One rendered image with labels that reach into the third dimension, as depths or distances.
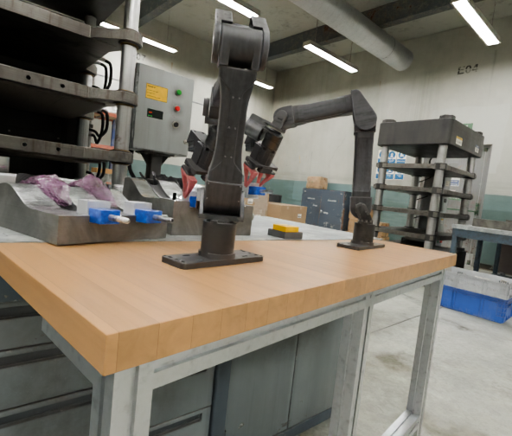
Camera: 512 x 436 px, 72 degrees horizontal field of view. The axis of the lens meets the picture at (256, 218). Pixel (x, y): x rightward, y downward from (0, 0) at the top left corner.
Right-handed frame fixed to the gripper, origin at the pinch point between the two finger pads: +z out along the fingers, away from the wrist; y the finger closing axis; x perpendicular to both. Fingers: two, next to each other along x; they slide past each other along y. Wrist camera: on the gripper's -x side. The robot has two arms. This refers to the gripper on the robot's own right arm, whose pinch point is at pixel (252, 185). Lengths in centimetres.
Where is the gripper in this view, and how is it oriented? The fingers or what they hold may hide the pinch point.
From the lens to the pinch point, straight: 123.8
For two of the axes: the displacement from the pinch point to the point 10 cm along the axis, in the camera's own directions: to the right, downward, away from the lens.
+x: 5.1, 5.8, -6.3
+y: -7.6, -0.2, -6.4
